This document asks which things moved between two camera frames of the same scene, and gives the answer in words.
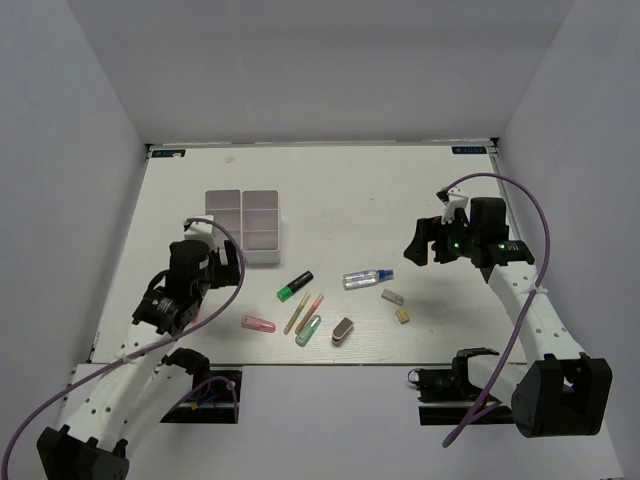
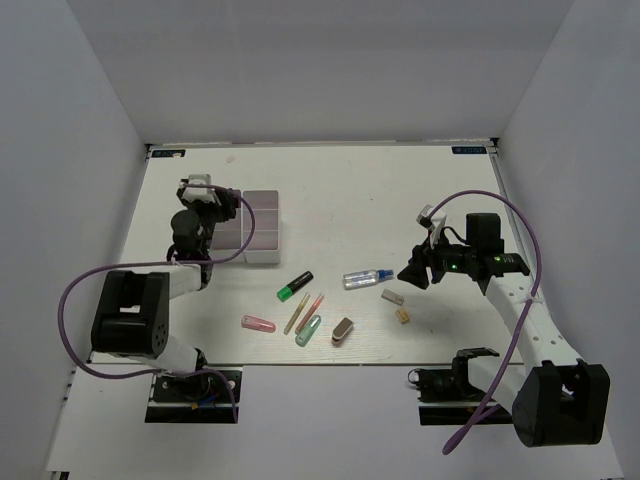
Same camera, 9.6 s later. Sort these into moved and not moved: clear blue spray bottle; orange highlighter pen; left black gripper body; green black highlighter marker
Moved: left black gripper body
Not moved: orange highlighter pen; clear blue spray bottle; green black highlighter marker
